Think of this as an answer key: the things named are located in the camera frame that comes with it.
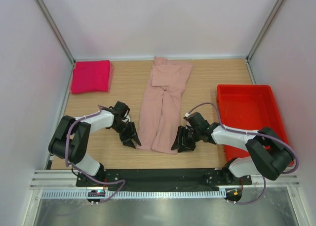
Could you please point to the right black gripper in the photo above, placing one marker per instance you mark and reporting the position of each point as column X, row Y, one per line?
column 178, row 142

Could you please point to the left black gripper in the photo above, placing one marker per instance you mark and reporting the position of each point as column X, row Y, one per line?
column 133, row 134

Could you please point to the dusty pink t shirt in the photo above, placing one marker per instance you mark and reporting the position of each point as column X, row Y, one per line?
column 160, row 109

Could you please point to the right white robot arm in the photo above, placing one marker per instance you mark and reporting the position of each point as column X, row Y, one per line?
column 268, row 155

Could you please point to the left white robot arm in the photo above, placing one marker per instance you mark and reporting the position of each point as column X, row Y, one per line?
column 71, row 137

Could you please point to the red plastic bin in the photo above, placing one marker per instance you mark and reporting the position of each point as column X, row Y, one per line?
column 250, row 107

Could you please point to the folded magenta t shirt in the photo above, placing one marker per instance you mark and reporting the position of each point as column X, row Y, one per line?
column 92, row 76

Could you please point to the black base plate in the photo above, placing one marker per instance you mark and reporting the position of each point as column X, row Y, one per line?
column 172, row 180

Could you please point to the white slotted cable duct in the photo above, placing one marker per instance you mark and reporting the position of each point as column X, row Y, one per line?
column 82, row 194

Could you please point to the aluminium rail profile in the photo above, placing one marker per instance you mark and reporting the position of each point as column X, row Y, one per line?
column 53, row 179

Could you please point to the left aluminium frame post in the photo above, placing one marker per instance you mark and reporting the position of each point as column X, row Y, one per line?
column 45, row 12

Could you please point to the aluminium frame post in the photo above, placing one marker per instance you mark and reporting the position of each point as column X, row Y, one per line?
column 268, row 23
column 45, row 12

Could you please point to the right aluminium frame post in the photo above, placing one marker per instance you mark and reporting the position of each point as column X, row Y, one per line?
column 268, row 23

